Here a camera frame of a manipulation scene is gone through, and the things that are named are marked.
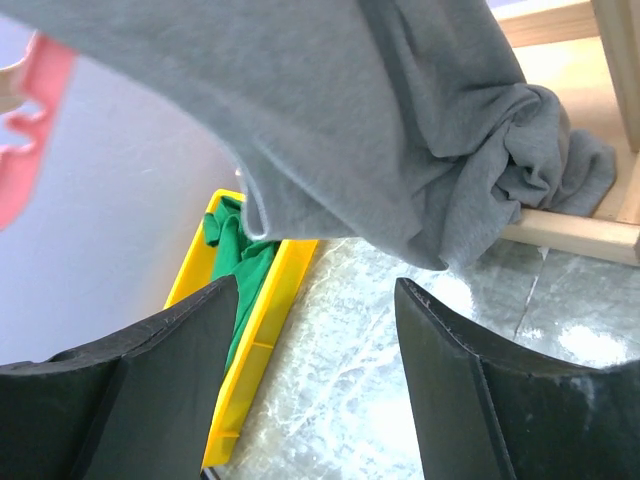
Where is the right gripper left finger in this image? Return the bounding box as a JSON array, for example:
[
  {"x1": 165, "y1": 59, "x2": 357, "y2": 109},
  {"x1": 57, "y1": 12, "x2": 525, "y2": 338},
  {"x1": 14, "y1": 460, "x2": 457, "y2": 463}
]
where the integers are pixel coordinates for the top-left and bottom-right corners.
[{"x1": 1, "y1": 276, "x2": 238, "y2": 479}]

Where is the middle beige wooden hanger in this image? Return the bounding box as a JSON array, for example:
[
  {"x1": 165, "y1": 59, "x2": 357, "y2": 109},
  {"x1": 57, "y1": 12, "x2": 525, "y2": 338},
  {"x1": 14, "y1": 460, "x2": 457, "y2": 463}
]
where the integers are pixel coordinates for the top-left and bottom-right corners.
[{"x1": 0, "y1": 53, "x2": 29, "y2": 115}]

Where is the left wooden clothes rack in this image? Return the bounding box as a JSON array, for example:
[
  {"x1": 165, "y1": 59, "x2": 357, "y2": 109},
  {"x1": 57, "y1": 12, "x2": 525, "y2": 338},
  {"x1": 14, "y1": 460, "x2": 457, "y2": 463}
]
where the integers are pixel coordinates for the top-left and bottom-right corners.
[{"x1": 491, "y1": 0, "x2": 640, "y2": 266}]

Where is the yellow plastic bin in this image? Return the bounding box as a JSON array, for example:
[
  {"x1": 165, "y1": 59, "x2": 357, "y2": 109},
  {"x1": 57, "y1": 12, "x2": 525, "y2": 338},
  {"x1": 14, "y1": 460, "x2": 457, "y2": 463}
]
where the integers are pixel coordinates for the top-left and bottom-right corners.
[{"x1": 164, "y1": 189, "x2": 319, "y2": 468}]

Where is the grey tank top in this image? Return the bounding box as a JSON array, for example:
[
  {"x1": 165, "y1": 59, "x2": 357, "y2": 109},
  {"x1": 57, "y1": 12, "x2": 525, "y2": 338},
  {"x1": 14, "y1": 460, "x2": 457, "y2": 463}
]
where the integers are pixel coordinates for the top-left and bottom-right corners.
[{"x1": 1, "y1": 1, "x2": 615, "y2": 270}]

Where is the green garment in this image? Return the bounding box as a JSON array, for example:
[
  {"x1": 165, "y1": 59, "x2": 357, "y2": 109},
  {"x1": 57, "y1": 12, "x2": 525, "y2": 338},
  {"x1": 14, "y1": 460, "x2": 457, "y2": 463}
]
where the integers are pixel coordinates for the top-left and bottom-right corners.
[{"x1": 203, "y1": 197, "x2": 280, "y2": 372}]

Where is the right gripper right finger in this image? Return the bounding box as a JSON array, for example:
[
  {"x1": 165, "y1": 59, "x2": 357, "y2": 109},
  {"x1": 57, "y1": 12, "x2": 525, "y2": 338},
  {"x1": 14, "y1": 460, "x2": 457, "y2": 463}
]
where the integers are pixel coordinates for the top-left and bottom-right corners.
[{"x1": 394, "y1": 278, "x2": 639, "y2": 479}]

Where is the pink plastic hanger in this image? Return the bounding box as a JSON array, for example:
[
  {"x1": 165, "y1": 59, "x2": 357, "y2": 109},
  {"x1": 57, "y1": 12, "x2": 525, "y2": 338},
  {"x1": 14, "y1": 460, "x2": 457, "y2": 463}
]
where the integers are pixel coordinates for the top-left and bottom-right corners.
[{"x1": 1, "y1": 32, "x2": 76, "y2": 228}]

